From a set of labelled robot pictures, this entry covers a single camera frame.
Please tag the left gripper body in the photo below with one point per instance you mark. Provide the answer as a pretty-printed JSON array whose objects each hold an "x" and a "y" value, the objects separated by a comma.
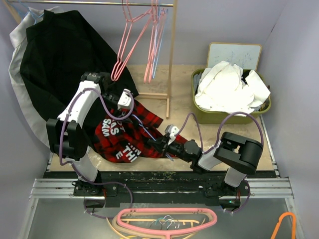
[{"x": 108, "y": 99}]

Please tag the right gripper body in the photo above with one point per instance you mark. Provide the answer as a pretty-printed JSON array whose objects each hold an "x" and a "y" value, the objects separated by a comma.
[{"x": 175, "y": 149}]

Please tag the blue wire hanger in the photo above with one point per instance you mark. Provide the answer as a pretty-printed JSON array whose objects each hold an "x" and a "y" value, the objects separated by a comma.
[{"x": 145, "y": 129}]

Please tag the red black plaid shirt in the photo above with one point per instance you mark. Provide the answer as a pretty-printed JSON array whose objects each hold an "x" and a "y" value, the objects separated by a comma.
[{"x": 123, "y": 142}]

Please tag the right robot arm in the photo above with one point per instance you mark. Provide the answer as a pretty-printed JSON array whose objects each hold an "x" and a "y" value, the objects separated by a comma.
[{"x": 240, "y": 153}]

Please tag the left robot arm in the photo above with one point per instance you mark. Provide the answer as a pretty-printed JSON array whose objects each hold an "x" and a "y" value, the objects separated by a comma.
[{"x": 66, "y": 135}]

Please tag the pink hanger left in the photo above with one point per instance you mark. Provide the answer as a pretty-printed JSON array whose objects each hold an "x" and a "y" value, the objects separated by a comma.
[{"x": 124, "y": 55}]

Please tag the pink hanger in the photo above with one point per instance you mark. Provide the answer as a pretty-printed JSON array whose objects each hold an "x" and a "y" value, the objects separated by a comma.
[
  {"x": 158, "y": 18},
  {"x": 124, "y": 55}
]

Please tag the pink hanger foreground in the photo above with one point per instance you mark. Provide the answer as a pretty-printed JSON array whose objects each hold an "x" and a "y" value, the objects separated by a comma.
[{"x": 166, "y": 213}]

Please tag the pink hanger right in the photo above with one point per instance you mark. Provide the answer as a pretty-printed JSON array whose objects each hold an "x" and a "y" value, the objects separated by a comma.
[{"x": 158, "y": 18}]

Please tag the white shirt on rack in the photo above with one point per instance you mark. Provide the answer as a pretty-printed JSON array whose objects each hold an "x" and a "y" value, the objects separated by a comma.
[{"x": 19, "y": 42}]

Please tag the blue hanger under shirts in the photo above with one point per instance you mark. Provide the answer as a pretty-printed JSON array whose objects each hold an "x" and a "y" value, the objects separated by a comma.
[{"x": 34, "y": 15}]

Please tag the green laundry basket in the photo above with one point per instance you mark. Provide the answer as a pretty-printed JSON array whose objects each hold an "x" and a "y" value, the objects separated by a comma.
[{"x": 207, "y": 117}]

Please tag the white clothes pile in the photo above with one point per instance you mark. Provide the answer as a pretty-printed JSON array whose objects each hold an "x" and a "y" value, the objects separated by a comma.
[{"x": 228, "y": 88}]

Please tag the small whiteboard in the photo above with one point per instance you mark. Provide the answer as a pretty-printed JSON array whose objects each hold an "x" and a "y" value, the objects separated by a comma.
[{"x": 244, "y": 55}]

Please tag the wooden clothes rack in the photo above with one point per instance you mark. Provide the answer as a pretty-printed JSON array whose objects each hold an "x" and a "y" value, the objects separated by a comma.
[{"x": 155, "y": 96}]

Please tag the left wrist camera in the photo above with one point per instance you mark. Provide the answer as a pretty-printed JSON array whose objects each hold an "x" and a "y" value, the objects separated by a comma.
[{"x": 126, "y": 100}]

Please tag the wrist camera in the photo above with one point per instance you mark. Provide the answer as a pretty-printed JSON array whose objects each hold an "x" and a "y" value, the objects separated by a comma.
[
  {"x": 171, "y": 131},
  {"x": 126, "y": 100}
]

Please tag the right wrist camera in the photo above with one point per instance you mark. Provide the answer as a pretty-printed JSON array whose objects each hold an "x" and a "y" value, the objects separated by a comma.
[{"x": 171, "y": 131}]

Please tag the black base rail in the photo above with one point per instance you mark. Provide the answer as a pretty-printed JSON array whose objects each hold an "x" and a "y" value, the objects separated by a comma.
[{"x": 164, "y": 187}]

